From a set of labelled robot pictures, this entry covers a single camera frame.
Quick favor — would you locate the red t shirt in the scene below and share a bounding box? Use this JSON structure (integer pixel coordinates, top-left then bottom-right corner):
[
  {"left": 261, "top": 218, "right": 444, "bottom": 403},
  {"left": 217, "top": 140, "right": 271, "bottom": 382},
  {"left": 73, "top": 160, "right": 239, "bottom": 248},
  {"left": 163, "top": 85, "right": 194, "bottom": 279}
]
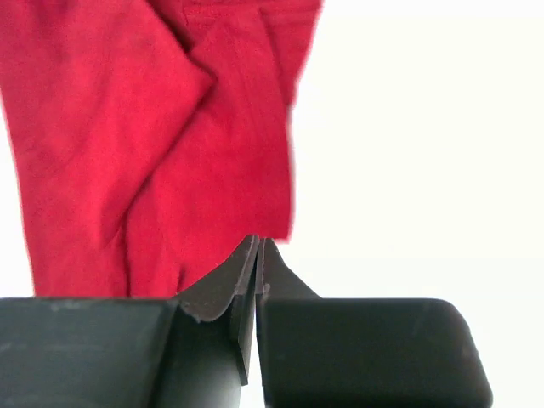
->
[{"left": 1, "top": 1, "right": 321, "bottom": 298}]

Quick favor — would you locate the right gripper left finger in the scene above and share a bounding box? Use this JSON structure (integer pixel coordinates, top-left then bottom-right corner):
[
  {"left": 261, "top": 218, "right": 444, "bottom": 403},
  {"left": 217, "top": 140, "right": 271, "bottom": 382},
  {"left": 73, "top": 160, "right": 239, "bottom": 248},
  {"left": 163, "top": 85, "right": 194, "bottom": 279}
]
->
[{"left": 176, "top": 235, "right": 259, "bottom": 385}]

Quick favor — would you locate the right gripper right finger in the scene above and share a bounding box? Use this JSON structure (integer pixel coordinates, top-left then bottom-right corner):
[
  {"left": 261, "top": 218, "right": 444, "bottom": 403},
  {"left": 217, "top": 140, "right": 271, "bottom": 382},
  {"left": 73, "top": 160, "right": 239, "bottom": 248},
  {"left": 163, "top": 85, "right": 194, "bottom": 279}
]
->
[{"left": 256, "top": 239, "right": 320, "bottom": 304}]

